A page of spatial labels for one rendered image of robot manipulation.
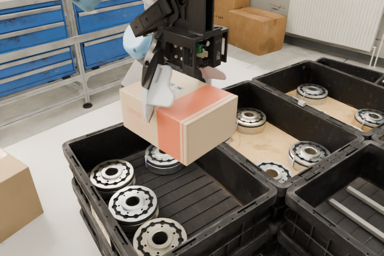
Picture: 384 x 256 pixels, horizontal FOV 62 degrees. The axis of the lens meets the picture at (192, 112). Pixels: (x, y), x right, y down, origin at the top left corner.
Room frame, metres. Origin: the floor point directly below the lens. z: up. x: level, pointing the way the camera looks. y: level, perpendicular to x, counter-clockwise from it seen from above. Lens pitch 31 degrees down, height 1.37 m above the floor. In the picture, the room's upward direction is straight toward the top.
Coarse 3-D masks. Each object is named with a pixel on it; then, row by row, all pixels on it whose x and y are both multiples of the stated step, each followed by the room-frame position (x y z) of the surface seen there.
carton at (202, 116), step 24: (120, 96) 0.49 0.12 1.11; (192, 96) 0.46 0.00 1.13; (216, 96) 0.46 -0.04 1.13; (144, 120) 0.44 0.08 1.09; (168, 120) 0.40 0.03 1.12; (192, 120) 0.39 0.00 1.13; (216, 120) 0.42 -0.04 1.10; (168, 144) 0.40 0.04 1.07; (192, 144) 0.38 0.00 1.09; (216, 144) 0.43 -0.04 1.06
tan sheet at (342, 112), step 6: (294, 90) 1.06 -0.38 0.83; (294, 96) 1.02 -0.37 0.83; (330, 102) 0.97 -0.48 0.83; (336, 102) 0.97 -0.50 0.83; (318, 108) 0.93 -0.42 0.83; (324, 108) 0.93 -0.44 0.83; (330, 108) 0.93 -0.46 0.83; (336, 108) 0.93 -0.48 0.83; (342, 108) 0.93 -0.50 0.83; (348, 108) 0.93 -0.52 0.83; (330, 114) 0.89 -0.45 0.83; (336, 114) 0.89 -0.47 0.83; (342, 114) 0.89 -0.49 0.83; (348, 114) 0.89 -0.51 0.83; (342, 120) 0.86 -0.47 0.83; (348, 120) 0.86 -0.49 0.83
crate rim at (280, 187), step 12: (240, 84) 0.91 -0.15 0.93; (252, 84) 0.91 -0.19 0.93; (276, 96) 0.83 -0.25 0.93; (300, 108) 0.76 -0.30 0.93; (324, 120) 0.70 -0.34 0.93; (348, 132) 0.65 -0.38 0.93; (228, 144) 0.60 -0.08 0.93; (348, 144) 0.60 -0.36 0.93; (240, 156) 0.55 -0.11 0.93; (336, 156) 0.55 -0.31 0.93; (252, 168) 0.51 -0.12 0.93; (312, 168) 0.52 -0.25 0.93; (276, 180) 0.48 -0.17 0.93; (288, 180) 0.48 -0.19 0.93
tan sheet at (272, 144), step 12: (240, 132) 0.79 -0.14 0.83; (264, 132) 0.79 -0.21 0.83; (276, 132) 0.79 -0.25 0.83; (240, 144) 0.73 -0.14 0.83; (252, 144) 0.73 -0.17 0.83; (264, 144) 0.73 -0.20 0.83; (276, 144) 0.73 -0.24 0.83; (288, 144) 0.73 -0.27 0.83; (252, 156) 0.68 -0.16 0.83; (264, 156) 0.68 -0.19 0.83; (276, 156) 0.68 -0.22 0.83
